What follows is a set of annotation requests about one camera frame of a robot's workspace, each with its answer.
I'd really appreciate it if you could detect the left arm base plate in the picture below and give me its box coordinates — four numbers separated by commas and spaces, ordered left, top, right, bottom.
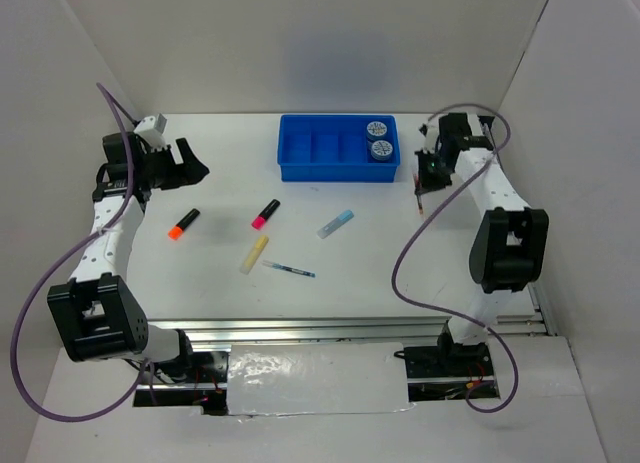
133, 351, 230, 416

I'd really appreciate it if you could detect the blue plastic divided bin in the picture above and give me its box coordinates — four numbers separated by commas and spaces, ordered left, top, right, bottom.
277, 114, 401, 183

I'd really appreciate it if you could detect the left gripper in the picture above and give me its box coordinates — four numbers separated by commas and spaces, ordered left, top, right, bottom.
137, 138, 210, 191

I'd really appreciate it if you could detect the yellow highlighter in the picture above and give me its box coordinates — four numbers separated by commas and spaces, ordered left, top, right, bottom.
240, 235, 269, 275

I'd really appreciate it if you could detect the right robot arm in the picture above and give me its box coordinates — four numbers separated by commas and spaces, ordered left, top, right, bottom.
414, 113, 549, 375

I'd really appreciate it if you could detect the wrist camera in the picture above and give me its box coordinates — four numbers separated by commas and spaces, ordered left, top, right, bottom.
419, 121, 440, 153
134, 113, 167, 150

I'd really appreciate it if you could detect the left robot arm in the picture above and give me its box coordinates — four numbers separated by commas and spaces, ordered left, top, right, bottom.
47, 133, 209, 382

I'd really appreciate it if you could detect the red gel pen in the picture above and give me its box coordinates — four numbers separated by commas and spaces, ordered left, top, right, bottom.
412, 172, 424, 217

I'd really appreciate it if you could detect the blue gel pen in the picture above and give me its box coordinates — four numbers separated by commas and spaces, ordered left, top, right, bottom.
262, 260, 316, 278

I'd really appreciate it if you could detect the light blue highlighter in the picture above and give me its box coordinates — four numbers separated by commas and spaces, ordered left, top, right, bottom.
317, 210, 354, 239

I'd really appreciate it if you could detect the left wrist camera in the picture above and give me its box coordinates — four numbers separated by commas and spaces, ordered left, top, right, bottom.
134, 113, 167, 150

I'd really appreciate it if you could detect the pink highlighter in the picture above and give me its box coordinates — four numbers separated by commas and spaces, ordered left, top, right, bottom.
251, 199, 281, 230

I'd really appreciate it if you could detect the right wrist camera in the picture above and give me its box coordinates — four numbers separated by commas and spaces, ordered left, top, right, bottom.
419, 121, 440, 153

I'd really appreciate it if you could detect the white foil sheet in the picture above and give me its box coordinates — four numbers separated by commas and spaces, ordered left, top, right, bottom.
227, 342, 411, 416

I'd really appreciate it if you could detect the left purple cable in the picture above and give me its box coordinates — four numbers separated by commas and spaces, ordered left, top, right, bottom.
9, 82, 161, 424

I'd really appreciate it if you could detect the orange highlighter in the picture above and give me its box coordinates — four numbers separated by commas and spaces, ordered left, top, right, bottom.
168, 208, 201, 241

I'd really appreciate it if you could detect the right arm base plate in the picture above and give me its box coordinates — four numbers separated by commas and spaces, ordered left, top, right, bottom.
393, 344, 499, 402

